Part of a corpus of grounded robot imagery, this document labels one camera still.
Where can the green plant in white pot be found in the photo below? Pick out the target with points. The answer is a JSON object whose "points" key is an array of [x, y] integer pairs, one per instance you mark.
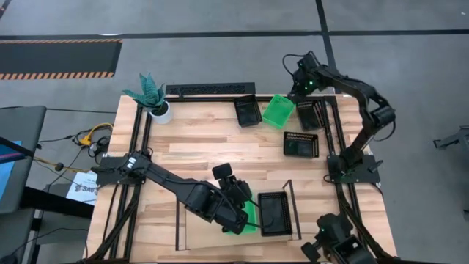
{"points": [[163, 114]]}

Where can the black perforated plastic basket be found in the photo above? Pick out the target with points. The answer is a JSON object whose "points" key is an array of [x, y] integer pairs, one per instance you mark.
{"points": [[309, 117], [248, 113], [300, 146], [275, 216]]}

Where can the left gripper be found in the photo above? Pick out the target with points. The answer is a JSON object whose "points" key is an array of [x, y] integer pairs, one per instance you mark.
{"points": [[236, 190]]}

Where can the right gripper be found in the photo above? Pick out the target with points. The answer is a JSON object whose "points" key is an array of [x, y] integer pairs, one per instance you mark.
{"points": [[306, 77]]}

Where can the black hazard-striped floor mat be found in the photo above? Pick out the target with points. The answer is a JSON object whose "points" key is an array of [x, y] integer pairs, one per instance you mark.
{"points": [[58, 58]]}

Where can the grey metal stand leg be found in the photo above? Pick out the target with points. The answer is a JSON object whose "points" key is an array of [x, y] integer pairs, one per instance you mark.
{"points": [[454, 137]]}

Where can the white printed paper sheet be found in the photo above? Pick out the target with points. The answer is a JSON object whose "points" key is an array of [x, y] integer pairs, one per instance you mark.
{"points": [[82, 188]]}

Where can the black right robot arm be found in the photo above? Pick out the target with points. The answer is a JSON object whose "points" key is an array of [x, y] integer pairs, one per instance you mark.
{"points": [[381, 117]]}

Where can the black desk crossbar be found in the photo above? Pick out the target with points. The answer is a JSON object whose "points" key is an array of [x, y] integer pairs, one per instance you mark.
{"points": [[55, 203]]}

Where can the blue flat panel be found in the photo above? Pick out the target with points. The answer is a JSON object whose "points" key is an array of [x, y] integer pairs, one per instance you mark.
{"points": [[7, 172]]}

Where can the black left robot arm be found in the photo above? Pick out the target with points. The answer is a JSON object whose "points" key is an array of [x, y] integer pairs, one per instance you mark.
{"points": [[172, 181]]}

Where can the grey side desk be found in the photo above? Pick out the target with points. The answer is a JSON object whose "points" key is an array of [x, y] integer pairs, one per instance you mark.
{"points": [[25, 124]]}

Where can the green perforated plastic basket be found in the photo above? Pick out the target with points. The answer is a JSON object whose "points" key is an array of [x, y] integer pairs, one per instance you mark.
{"points": [[251, 216], [278, 113]]}

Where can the black perforated panel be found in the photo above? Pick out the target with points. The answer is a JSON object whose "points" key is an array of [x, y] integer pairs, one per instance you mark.
{"points": [[209, 89]]}

